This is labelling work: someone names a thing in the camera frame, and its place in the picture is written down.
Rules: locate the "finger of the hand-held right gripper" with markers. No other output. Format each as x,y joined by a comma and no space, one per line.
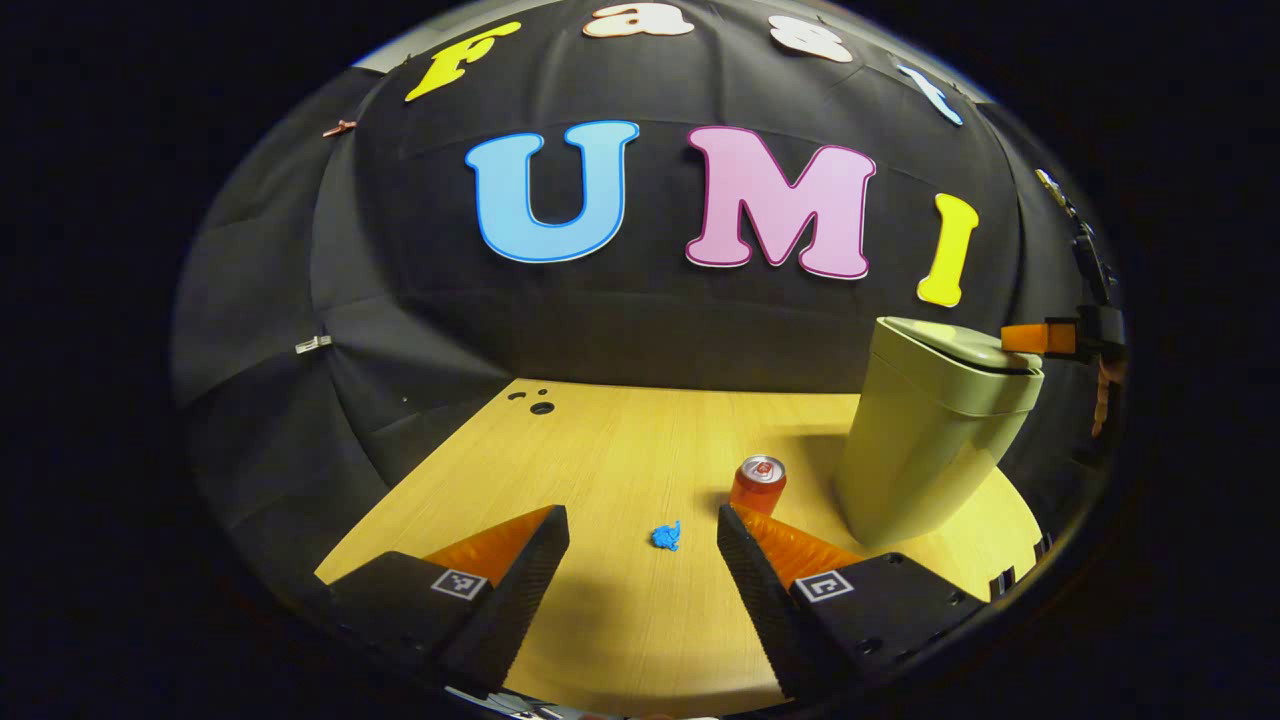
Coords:
1040,338
1104,400

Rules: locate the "silver cloth clip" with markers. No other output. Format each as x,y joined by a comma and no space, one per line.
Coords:
312,343

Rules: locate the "blue paper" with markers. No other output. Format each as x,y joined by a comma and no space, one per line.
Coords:
666,538

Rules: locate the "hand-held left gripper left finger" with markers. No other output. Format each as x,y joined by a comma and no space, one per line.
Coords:
515,600

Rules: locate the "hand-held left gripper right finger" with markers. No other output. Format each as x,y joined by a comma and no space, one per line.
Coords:
760,600

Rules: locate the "copper cloth clip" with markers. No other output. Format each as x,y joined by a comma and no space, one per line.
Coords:
338,128

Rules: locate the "pale green desktop garbage bin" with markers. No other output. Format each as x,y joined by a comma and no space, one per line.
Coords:
920,450

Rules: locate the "wooden desktop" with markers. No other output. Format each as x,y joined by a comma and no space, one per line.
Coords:
620,450

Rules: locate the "black backdrop cloth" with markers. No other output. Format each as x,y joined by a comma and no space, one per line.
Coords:
420,300

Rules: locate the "orange pop can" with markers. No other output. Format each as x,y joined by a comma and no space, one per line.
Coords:
757,490

